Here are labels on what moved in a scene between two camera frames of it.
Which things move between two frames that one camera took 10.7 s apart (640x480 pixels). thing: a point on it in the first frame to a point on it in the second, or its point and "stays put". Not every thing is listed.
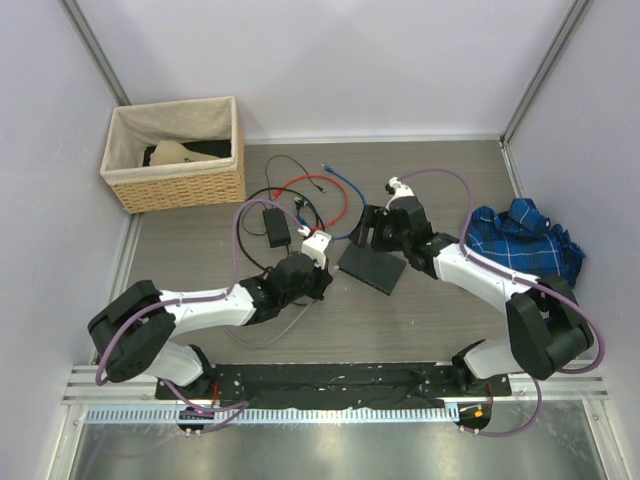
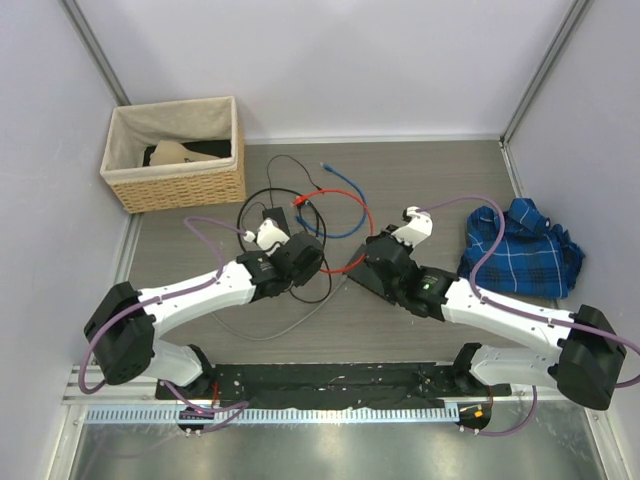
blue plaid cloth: [520, 239] stays put
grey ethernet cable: [269, 344] to [287, 329]
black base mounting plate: [335, 384] stays put
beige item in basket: [168, 151] stays put
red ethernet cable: [332, 223] to [300, 200]
